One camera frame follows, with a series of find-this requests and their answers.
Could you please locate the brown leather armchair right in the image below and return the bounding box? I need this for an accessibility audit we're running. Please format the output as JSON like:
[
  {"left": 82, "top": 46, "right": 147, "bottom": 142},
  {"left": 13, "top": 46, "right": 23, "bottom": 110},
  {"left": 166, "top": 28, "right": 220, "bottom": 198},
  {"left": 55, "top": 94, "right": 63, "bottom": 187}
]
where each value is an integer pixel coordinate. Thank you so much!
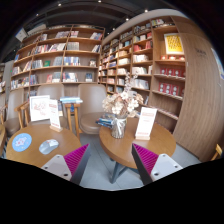
[{"left": 78, "top": 84, "right": 107, "bottom": 134}]

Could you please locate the stack of books on chair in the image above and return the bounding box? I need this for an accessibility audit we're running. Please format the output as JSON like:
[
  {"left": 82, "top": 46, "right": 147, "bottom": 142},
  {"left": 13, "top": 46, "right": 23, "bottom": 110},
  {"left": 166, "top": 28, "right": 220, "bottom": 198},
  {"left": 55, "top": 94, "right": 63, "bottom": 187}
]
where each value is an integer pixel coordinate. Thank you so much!
[{"left": 96, "top": 113, "right": 115, "bottom": 128}]

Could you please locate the wooden bookshelf right wall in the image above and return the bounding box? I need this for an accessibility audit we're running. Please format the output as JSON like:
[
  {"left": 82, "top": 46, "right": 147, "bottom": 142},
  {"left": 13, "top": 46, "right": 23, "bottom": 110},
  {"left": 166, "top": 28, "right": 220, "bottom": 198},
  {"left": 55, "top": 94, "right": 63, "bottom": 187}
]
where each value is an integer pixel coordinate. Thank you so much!
[{"left": 98, "top": 14, "right": 188, "bottom": 133}]

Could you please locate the round wooden table right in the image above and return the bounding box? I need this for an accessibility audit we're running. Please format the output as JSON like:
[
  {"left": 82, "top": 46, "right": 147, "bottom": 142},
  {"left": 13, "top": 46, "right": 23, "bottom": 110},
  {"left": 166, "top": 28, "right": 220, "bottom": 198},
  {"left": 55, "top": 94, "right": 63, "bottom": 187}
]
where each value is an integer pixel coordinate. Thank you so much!
[{"left": 99, "top": 118, "right": 176, "bottom": 183}]

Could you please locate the brown leather armchair middle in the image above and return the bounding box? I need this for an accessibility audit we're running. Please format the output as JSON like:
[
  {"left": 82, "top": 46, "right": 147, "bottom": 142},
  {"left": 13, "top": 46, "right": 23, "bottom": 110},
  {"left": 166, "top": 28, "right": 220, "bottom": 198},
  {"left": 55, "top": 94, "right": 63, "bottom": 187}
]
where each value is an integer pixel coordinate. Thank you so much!
[{"left": 29, "top": 83, "right": 68, "bottom": 128}]

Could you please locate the grey computer mouse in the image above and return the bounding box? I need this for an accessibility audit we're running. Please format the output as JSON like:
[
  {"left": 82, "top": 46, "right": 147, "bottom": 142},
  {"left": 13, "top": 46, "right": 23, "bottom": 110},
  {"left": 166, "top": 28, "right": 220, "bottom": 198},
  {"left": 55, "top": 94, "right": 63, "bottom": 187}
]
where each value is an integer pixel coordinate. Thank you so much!
[{"left": 39, "top": 139, "right": 59, "bottom": 155}]

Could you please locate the glass vase with dried flowers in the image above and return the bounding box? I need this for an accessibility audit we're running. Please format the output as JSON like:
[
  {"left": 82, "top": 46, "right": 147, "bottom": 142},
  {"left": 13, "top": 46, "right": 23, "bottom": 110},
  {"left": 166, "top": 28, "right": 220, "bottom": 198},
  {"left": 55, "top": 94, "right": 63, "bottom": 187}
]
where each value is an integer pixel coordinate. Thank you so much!
[{"left": 102, "top": 74, "right": 143, "bottom": 139}]

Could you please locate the brown leather armchair left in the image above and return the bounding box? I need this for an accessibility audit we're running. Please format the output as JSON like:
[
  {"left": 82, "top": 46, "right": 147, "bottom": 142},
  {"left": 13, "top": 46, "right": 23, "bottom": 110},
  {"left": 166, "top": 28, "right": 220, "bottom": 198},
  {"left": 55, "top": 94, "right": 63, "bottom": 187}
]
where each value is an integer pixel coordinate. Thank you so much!
[{"left": 3, "top": 89, "right": 24, "bottom": 137}]

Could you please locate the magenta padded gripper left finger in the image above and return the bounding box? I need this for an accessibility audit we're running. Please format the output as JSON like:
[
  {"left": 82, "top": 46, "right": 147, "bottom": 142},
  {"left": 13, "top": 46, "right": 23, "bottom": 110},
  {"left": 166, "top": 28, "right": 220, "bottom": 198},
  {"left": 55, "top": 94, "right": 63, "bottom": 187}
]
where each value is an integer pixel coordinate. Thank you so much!
[{"left": 42, "top": 144, "right": 90, "bottom": 185}]

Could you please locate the round wooden table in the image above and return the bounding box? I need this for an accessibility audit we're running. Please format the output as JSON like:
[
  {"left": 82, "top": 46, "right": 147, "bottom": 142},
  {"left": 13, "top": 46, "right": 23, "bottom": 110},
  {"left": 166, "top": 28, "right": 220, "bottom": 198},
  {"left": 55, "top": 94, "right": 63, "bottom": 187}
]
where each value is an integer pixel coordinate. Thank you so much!
[
  {"left": 99, "top": 118, "right": 176, "bottom": 183},
  {"left": 6, "top": 124, "right": 81, "bottom": 168}
]

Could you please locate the wooden bookshelf wall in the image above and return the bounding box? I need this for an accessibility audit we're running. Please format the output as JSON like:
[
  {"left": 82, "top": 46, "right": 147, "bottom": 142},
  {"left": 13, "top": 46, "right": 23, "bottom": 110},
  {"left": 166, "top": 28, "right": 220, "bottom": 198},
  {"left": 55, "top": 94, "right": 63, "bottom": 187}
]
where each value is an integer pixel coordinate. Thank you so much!
[
  {"left": 98, "top": 14, "right": 188, "bottom": 133},
  {"left": 10, "top": 24, "right": 105, "bottom": 95}
]

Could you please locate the round wooden table centre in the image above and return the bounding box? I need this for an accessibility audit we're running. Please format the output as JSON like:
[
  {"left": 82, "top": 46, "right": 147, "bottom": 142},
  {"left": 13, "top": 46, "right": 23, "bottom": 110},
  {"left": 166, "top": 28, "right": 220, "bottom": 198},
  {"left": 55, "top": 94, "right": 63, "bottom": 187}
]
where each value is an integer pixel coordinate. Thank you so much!
[{"left": 6, "top": 124, "right": 81, "bottom": 168}]

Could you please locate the tall narrow menu sign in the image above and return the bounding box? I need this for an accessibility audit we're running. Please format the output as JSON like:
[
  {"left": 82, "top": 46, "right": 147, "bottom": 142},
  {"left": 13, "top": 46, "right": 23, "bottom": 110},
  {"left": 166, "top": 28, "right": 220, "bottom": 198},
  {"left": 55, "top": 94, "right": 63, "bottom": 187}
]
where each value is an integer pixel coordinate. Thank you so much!
[{"left": 49, "top": 99, "right": 63, "bottom": 132}]

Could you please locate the brown leather armchair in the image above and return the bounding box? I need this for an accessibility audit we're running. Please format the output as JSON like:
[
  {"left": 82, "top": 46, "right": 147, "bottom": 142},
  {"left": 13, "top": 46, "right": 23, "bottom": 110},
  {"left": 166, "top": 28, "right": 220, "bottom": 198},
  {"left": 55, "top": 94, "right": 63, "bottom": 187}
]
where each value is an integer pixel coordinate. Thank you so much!
[
  {"left": 78, "top": 84, "right": 107, "bottom": 134},
  {"left": 29, "top": 83, "right": 68, "bottom": 128},
  {"left": 3, "top": 89, "right": 24, "bottom": 137}
]

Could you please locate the white red sign stand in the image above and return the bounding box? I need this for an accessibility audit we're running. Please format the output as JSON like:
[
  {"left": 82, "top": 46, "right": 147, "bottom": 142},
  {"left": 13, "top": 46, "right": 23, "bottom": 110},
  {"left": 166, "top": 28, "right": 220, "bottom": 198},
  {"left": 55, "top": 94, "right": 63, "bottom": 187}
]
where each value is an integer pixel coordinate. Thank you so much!
[{"left": 135, "top": 107, "right": 157, "bottom": 140}]

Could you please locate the white picture card stand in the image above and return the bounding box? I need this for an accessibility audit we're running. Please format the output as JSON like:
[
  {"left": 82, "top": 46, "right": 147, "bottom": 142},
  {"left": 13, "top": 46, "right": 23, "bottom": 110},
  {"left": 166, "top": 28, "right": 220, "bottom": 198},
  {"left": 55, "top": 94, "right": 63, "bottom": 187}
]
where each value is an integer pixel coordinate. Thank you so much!
[{"left": 30, "top": 95, "right": 50, "bottom": 121}]

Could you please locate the round blue mouse pad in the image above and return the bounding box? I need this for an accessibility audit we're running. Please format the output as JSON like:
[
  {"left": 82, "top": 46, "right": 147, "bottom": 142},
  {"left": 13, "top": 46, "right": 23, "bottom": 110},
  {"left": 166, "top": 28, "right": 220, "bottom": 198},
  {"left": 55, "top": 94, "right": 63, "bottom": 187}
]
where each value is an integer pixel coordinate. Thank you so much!
[{"left": 12, "top": 133, "right": 32, "bottom": 152}]

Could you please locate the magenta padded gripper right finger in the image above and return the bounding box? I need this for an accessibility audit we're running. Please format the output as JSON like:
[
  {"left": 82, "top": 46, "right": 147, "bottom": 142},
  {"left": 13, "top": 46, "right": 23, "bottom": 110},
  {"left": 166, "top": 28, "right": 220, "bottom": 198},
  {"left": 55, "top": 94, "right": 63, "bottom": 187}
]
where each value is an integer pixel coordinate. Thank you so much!
[{"left": 132, "top": 143, "right": 182, "bottom": 185}]

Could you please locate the yellow poster on shelf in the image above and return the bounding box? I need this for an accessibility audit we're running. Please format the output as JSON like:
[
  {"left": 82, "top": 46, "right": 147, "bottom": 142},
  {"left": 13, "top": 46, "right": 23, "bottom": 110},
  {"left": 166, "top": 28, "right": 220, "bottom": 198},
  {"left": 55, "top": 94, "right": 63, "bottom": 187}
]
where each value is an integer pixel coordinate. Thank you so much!
[{"left": 164, "top": 33, "right": 184, "bottom": 55}]

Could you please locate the wooden bookshelf back wall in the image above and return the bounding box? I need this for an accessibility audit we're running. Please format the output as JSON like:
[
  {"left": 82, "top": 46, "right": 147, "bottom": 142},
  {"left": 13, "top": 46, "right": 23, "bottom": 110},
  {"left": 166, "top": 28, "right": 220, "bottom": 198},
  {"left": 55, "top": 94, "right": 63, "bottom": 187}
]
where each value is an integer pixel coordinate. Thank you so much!
[{"left": 10, "top": 24, "right": 105, "bottom": 95}]

